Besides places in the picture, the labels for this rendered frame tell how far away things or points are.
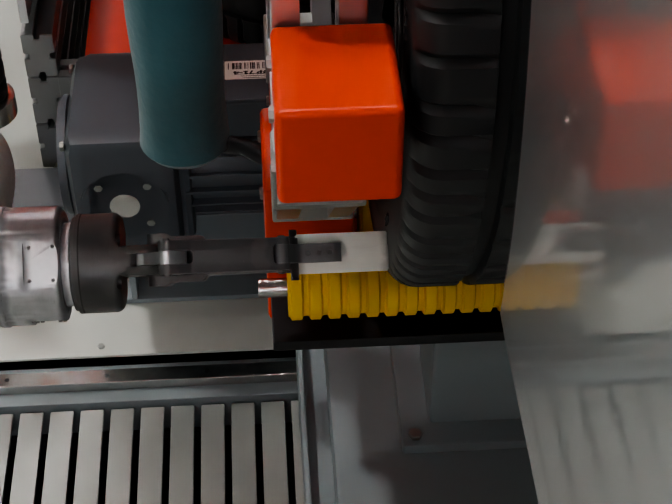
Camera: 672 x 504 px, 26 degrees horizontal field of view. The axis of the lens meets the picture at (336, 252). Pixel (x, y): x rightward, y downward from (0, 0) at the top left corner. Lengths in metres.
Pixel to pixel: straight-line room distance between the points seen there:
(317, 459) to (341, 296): 0.40
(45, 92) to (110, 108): 0.32
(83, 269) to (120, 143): 0.54
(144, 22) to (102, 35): 0.67
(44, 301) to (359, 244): 0.24
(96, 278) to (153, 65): 0.33
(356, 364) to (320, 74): 0.76
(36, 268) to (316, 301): 0.27
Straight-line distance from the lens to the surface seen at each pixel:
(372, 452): 1.50
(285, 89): 0.85
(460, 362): 1.45
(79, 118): 1.63
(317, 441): 1.61
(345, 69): 0.86
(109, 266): 1.07
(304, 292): 1.23
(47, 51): 1.90
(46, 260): 1.07
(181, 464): 1.71
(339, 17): 0.90
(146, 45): 1.34
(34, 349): 1.83
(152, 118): 1.40
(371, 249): 1.10
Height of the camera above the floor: 1.39
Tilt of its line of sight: 43 degrees down
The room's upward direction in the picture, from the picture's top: straight up
